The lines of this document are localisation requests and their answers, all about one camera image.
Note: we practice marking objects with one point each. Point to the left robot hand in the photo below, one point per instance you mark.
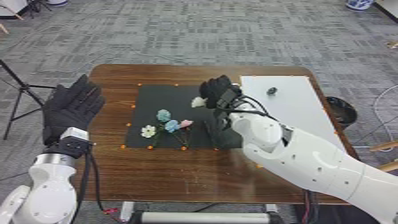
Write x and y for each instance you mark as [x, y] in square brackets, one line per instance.
[71, 106]

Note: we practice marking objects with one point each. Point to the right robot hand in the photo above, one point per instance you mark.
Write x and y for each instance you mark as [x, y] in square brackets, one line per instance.
[216, 91]

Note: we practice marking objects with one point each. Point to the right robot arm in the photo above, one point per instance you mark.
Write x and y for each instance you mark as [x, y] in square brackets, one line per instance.
[307, 160]

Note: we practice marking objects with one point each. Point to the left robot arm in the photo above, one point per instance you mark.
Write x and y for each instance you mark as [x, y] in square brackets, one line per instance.
[49, 186]

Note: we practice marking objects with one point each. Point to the dark mat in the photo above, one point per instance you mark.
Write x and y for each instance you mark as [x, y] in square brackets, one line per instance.
[168, 100]

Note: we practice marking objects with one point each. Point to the small dark object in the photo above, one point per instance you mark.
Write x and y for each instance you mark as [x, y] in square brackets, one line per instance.
[271, 90]

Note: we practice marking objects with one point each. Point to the black tripod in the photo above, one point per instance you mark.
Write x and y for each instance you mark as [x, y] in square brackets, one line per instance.
[23, 88]

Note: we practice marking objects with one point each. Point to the pink flower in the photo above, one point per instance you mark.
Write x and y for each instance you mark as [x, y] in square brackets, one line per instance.
[184, 123]

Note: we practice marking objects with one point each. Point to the white sheet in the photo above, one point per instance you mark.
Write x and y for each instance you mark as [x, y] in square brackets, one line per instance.
[289, 100]

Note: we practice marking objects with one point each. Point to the white flower with yellow centre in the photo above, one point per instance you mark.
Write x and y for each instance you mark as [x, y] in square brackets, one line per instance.
[147, 131]

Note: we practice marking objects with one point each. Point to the black bin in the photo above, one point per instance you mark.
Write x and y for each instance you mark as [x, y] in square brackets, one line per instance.
[342, 111]

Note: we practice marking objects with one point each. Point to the blue and white vase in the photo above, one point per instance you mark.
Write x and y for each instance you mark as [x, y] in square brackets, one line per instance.
[358, 4]
[56, 2]

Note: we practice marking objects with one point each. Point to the pale grey bar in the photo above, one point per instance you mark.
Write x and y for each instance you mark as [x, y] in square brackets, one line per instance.
[204, 218]

